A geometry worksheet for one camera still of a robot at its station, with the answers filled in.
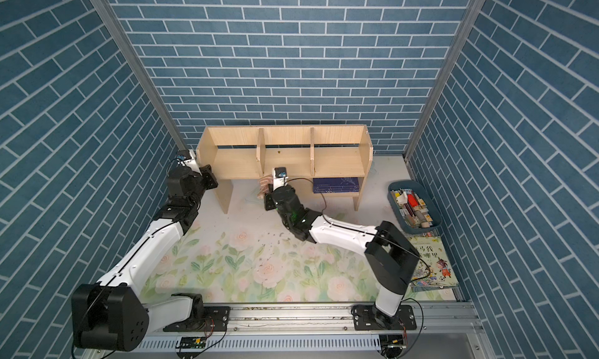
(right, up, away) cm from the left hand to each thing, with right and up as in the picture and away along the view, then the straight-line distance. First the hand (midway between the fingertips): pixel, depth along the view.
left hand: (216, 164), depth 80 cm
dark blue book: (+43, -8, +11) cm, 45 cm away
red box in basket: (+78, -15, +20) cm, 81 cm away
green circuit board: (-4, -56, -8) cm, 57 cm away
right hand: (+18, -8, +1) cm, 20 cm away
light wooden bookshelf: (+42, +3, +6) cm, 43 cm away
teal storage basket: (+84, -10, +31) cm, 90 cm away
